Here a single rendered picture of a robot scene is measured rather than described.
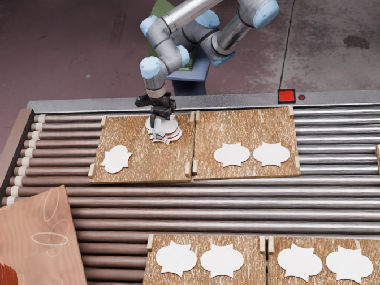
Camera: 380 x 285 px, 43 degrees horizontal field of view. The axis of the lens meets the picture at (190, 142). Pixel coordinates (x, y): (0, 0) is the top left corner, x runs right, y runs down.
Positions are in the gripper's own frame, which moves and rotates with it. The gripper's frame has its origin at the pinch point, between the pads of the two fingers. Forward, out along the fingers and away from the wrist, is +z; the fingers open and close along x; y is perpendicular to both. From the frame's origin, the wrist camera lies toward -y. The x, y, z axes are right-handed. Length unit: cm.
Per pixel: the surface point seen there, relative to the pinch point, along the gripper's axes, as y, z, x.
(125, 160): -7.9, 2.6, -19.8
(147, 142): -3.5, 3.6, -7.8
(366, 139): 80, 6, 19
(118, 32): -132, 97, 160
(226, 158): 31.2, 2.6, -7.1
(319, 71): 38, 97, 152
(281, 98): 43, 4, 32
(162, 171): 8.7, 3.5, -19.7
